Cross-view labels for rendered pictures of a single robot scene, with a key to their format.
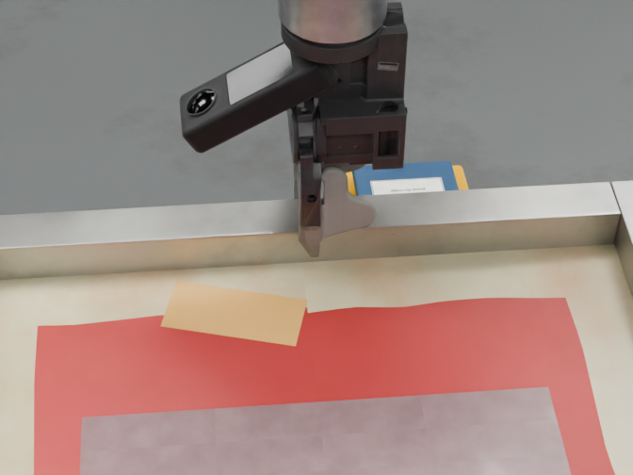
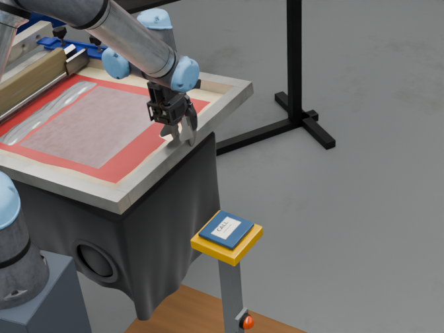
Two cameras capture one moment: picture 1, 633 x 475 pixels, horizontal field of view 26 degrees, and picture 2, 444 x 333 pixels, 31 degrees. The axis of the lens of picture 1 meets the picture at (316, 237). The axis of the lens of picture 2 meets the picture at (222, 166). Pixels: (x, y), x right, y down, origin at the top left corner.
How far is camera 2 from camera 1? 236 cm
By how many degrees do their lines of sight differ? 91
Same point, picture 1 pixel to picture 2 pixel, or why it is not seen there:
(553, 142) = not seen: outside the picture
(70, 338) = (201, 105)
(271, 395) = (150, 128)
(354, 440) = (124, 135)
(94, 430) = not seen: hidden behind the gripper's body
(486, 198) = (150, 167)
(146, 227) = (210, 110)
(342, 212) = (165, 127)
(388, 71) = (152, 92)
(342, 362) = (145, 141)
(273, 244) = not seen: hidden behind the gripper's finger
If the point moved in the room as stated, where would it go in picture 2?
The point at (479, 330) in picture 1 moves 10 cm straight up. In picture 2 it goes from (125, 165) to (120, 133)
